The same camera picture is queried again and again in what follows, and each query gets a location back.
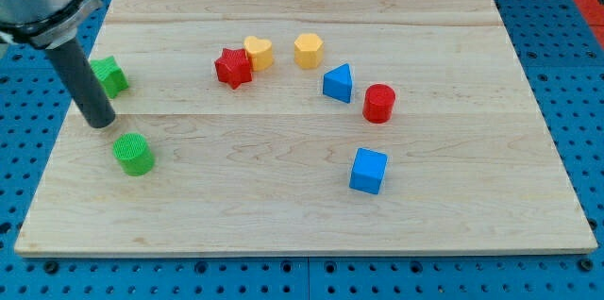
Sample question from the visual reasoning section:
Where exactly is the blue triangle block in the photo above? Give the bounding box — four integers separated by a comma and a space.
322, 63, 353, 104

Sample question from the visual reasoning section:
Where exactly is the red star block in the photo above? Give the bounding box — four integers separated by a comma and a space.
214, 48, 252, 90

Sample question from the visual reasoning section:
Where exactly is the blue cube block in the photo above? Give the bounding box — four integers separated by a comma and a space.
349, 148, 388, 194

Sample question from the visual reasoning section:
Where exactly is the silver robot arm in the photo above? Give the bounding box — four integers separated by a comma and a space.
1, 0, 103, 49

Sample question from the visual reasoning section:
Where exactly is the green cylinder block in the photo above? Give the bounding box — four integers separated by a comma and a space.
112, 133, 155, 176

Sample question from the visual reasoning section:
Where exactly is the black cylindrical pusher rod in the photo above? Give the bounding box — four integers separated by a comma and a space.
44, 38, 116, 128

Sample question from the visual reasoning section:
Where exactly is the green star block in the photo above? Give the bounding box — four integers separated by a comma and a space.
90, 56, 129, 99

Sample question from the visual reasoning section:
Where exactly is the wooden board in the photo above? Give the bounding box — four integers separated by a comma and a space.
14, 0, 597, 258

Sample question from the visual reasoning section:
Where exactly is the yellow heart block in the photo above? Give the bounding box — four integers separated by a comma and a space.
243, 36, 274, 72

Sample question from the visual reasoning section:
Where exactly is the yellow hexagon block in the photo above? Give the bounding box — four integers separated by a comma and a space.
294, 33, 324, 69

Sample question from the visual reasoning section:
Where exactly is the red cylinder block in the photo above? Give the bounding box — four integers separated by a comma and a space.
362, 84, 396, 124

